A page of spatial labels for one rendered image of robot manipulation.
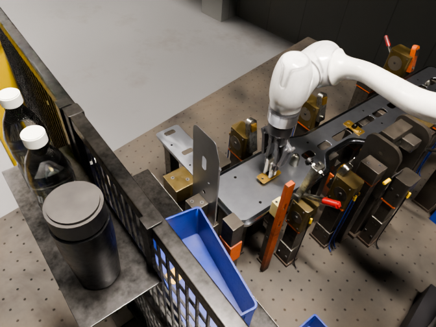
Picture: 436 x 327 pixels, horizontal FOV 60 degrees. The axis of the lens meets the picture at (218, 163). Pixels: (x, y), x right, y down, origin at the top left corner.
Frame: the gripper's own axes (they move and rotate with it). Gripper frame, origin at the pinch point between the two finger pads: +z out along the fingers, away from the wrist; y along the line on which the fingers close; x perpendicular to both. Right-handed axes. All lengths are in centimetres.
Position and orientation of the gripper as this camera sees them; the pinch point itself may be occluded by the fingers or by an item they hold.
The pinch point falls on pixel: (270, 167)
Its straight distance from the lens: 126.4
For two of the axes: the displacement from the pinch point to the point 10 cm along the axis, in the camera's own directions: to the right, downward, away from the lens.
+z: -0.5, 6.7, 7.4
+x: -8.0, 4.2, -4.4
